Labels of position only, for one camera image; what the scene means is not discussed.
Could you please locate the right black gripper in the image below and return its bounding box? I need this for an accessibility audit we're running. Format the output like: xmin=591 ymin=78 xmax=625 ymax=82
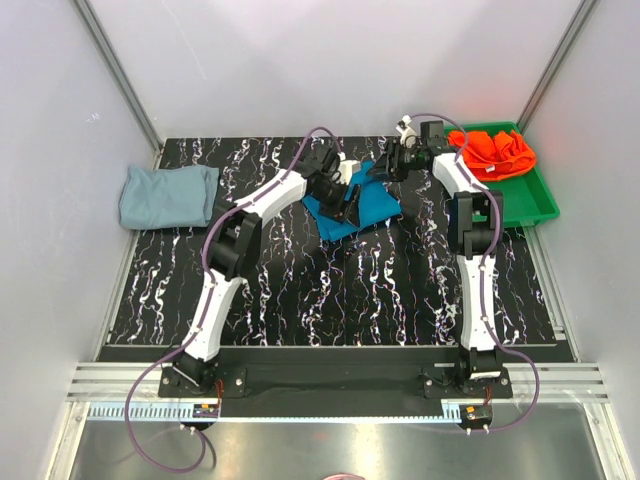
xmin=364 ymin=138 xmax=421 ymax=184

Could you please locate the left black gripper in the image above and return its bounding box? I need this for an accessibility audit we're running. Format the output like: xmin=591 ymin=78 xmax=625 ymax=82
xmin=309 ymin=179 xmax=361 ymax=229

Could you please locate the teal blue t shirt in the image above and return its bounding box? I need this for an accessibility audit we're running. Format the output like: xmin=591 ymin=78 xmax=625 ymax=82
xmin=302 ymin=161 xmax=401 ymax=242

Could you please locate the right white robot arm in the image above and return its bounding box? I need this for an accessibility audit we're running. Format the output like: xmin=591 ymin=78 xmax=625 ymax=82
xmin=368 ymin=114 xmax=503 ymax=397

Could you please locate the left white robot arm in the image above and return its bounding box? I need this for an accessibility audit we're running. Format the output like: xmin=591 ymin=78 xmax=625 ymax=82
xmin=172 ymin=146 xmax=361 ymax=396

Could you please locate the black marble pattern mat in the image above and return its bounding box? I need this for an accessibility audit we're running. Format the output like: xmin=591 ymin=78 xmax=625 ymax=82
xmin=107 ymin=137 xmax=556 ymax=347

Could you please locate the orange t shirt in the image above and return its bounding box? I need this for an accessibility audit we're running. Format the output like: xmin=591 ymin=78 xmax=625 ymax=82
xmin=448 ymin=130 xmax=537 ymax=183

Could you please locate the green plastic bin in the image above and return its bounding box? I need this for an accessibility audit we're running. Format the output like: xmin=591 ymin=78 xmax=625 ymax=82
xmin=445 ymin=122 xmax=560 ymax=228

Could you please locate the folded grey-blue t shirt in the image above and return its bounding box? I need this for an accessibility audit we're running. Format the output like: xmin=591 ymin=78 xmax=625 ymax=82
xmin=119 ymin=165 xmax=220 ymax=231

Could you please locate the left black connector box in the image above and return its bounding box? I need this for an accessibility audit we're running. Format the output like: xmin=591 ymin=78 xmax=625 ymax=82
xmin=192 ymin=400 xmax=221 ymax=421

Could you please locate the black connector box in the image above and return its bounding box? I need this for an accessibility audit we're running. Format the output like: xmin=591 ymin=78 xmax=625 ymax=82
xmin=192 ymin=400 xmax=221 ymax=421
xmin=459 ymin=404 xmax=493 ymax=430

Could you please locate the right black connector box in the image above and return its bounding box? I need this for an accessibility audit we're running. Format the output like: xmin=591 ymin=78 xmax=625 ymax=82
xmin=459 ymin=404 xmax=493 ymax=430

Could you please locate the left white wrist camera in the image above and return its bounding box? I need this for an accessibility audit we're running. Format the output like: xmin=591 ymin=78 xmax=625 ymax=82
xmin=335 ymin=160 xmax=361 ymax=185

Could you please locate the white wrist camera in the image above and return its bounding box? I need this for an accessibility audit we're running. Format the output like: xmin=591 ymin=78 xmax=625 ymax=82
xmin=396 ymin=115 xmax=418 ymax=148
xmin=335 ymin=160 xmax=361 ymax=185

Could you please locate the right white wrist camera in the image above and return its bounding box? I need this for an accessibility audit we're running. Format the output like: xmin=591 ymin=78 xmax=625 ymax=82
xmin=396 ymin=115 xmax=418 ymax=148

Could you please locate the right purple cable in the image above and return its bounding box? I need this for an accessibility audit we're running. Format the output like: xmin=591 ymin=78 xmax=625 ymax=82
xmin=407 ymin=113 xmax=541 ymax=435

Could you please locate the purple cable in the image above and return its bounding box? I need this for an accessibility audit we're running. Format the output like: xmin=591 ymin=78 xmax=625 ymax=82
xmin=123 ymin=125 xmax=344 ymax=477
xmin=407 ymin=113 xmax=541 ymax=435

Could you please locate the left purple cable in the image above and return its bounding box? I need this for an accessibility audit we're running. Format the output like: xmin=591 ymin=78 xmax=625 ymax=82
xmin=123 ymin=125 xmax=344 ymax=477

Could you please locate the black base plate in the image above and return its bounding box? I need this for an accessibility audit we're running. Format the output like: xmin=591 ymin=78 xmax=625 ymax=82
xmin=158 ymin=346 xmax=513 ymax=421

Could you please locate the aluminium rail frame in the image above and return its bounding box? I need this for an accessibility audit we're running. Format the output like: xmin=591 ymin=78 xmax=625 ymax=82
xmin=46 ymin=354 xmax=635 ymax=479

